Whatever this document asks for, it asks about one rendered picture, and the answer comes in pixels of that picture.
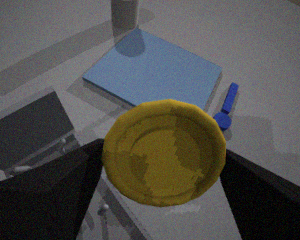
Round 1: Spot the yellow round plate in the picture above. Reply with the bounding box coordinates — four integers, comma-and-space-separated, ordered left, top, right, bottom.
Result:
102, 99, 226, 207

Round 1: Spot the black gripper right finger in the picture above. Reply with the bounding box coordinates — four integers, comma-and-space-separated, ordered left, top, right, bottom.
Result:
219, 148, 300, 240

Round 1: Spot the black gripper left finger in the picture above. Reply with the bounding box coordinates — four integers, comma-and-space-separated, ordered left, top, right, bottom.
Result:
0, 139, 105, 240

